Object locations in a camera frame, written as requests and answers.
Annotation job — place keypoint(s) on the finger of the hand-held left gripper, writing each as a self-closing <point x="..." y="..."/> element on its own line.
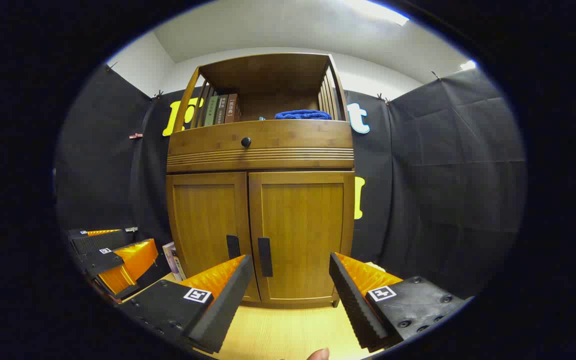
<point x="103" y="242"/>
<point x="133" y="260"/>

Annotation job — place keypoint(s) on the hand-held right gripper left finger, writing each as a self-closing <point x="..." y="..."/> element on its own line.
<point x="228" y="310"/>

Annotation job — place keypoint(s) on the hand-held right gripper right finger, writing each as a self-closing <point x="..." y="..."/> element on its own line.
<point x="350" y="305"/>

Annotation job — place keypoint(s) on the wooden shoe cabinet door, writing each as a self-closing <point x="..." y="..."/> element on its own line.
<point x="303" y="225"/>
<point x="203" y="215"/>

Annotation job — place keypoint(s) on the wooden double-door shoe cabinet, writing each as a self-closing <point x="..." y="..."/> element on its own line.
<point x="268" y="145"/>

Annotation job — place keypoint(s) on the black round drawer knob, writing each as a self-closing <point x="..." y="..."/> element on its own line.
<point x="246" y="142"/>

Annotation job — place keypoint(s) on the green book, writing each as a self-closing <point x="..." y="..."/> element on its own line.
<point x="211" y="111"/>

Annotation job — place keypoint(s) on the dark brown book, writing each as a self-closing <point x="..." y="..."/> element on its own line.
<point x="221" y="110"/>

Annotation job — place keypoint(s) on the reddish brown book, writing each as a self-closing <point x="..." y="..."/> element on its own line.
<point x="232" y="108"/>

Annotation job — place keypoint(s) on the blue folded towel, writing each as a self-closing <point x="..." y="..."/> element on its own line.
<point x="303" y="115"/>

